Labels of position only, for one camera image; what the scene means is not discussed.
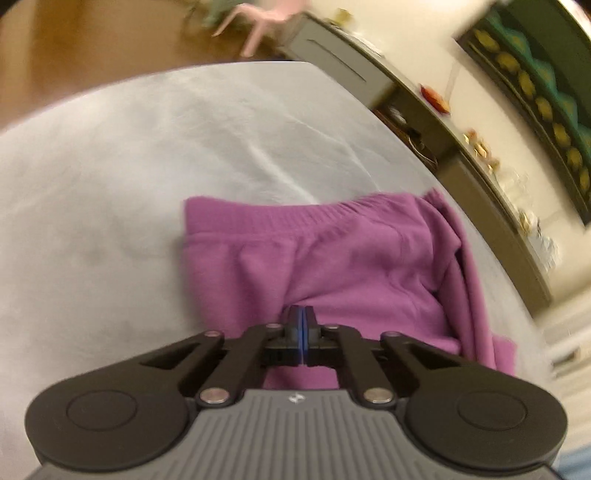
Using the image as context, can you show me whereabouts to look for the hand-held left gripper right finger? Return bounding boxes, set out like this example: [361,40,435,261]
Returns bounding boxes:
[302,307,462,409]

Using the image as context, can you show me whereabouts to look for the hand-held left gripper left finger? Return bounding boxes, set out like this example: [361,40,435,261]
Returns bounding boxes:
[139,307,303,409]

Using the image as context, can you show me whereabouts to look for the purple knit pants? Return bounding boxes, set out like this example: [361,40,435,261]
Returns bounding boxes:
[182,187,515,391]

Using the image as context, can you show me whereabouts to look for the long grey TV cabinet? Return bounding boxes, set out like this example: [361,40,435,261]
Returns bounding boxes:
[277,11,552,315]

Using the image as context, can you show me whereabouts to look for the white storage box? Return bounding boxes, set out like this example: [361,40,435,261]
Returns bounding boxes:
[531,231,561,268]

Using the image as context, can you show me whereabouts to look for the group of clear glass cups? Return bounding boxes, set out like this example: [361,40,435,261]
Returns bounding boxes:
[499,168,532,204]

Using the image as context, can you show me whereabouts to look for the red fruit plate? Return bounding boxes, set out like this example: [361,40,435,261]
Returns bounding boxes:
[419,84,452,114]

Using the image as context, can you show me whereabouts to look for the pink plastic child chair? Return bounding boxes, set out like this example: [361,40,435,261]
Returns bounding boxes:
[212,0,310,58]

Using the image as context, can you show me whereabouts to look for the green plastic child chair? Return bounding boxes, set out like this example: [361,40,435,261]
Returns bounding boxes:
[185,0,241,24]

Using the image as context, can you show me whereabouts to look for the wall TV with patterned cover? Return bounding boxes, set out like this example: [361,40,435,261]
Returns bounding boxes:
[455,4,591,227]

